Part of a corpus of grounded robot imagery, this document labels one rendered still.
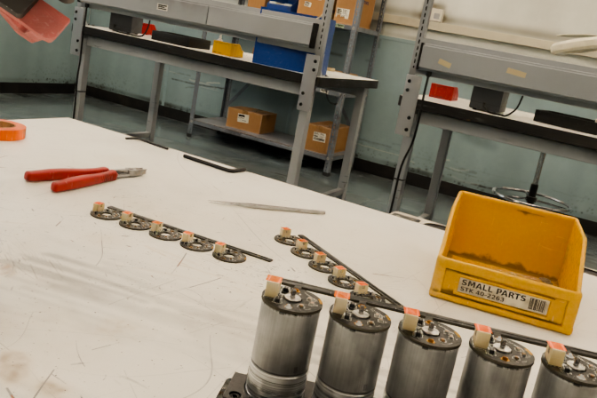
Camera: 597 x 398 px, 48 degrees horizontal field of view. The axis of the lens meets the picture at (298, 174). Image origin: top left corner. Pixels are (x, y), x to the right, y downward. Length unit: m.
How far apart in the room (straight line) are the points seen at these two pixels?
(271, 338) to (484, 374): 0.08
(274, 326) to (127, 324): 0.13
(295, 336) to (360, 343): 0.03
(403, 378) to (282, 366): 0.05
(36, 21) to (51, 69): 5.77
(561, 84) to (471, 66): 0.32
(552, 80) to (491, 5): 2.29
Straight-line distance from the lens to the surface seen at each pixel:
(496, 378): 0.27
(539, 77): 2.49
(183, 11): 3.10
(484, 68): 2.53
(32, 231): 0.50
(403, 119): 2.63
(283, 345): 0.27
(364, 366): 0.27
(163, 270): 0.45
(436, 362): 0.27
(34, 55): 6.07
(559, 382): 0.28
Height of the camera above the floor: 0.92
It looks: 12 degrees down
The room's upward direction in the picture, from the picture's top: 11 degrees clockwise
